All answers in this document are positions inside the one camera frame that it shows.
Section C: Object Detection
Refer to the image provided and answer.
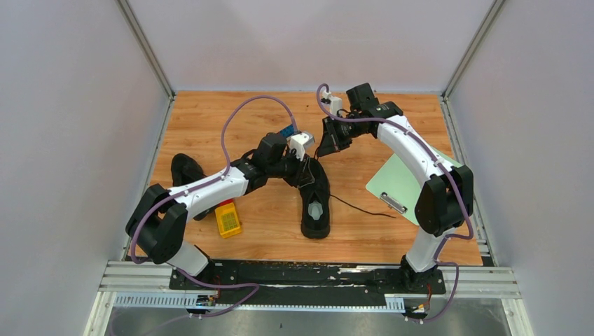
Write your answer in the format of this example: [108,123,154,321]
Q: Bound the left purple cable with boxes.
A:
[130,95,301,289]

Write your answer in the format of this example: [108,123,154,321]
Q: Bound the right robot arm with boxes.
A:
[315,83,474,293]

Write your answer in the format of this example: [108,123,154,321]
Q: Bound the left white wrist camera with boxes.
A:
[289,132,315,161]

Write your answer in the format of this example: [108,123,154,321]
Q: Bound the black sneaker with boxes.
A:
[298,157,331,239]

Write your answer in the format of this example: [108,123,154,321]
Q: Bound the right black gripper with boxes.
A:
[318,113,369,157]

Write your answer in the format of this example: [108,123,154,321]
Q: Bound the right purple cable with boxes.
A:
[316,83,475,279]

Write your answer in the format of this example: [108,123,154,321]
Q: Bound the toy brick car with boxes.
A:
[278,124,299,139]

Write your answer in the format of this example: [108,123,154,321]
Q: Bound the black shoelace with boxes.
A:
[299,148,396,221]

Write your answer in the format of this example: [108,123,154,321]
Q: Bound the green clipboard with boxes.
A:
[366,146,461,226]

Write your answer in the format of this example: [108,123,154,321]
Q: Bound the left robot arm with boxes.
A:
[125,132,315,289]

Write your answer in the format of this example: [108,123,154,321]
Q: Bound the purple cable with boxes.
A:
[130,95,301,289]
[316,83,475,279]

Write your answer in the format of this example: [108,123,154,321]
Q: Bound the white cable duct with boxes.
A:
[113,293,405,313]

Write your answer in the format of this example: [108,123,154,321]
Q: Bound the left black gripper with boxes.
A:
[267,148,315,188]

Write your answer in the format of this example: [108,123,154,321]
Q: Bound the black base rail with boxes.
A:
[198,260,446,305]

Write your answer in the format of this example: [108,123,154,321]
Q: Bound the yellow toy block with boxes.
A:
[214,199,242,239]

